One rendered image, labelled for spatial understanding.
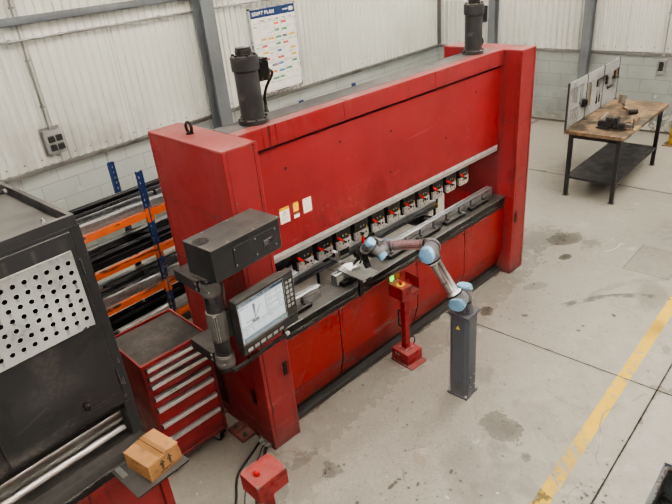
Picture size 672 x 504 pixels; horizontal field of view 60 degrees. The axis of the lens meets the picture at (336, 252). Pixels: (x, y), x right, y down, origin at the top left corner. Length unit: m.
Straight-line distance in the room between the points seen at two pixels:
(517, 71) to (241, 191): 3.16
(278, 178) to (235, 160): 0.57
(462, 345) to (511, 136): 2.29
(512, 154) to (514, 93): 0.59
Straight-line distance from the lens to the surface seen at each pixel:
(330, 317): 4.55
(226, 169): 3.43
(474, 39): 5.63
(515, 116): 5.91
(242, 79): 3.81
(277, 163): 3.93
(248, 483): 3.39
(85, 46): 7.73
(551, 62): 11.81
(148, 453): 3.25
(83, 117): 7.76
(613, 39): 11.36
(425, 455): 4.48
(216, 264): 3.11
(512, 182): 6.11
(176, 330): 4.30
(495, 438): 4.63
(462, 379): 4.79
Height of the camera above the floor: 3.28
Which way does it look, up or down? 28 degrees down
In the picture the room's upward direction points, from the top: 6 degrees counter-clockwise
